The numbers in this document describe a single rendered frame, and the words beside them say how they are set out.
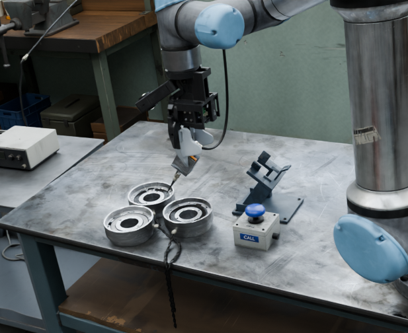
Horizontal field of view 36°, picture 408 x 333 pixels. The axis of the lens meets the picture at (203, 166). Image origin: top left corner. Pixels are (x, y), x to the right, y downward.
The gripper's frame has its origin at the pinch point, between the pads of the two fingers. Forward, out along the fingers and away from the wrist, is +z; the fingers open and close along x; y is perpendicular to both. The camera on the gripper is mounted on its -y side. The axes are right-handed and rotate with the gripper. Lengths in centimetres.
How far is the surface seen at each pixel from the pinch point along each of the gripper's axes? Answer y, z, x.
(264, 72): -51, 38, 156
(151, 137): -31.3, 13.0, 31.7
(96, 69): -108, 22, 105
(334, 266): 34.9, 13.3, -9.8
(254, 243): 18.9, 11.8, -9.5
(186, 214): 0.8, 11.4, -4.6
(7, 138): -84, 17, 27
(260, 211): 19.4, 6.0, -6.6
